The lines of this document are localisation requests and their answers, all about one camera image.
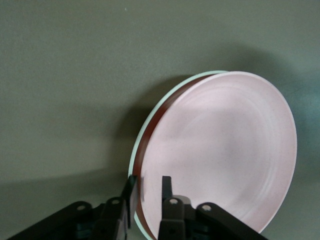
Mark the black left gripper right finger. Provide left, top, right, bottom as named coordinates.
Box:
left=157, top=175, right=187, bottom=240

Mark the pink plate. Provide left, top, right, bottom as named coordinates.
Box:
left=134, top=71, right=298, bottom=240

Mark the beige plate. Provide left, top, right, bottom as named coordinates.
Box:
left=127, top=70, right=230, bottom=240

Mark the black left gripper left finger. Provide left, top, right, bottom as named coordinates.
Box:
left=93, top=174, right=138, bottom=240

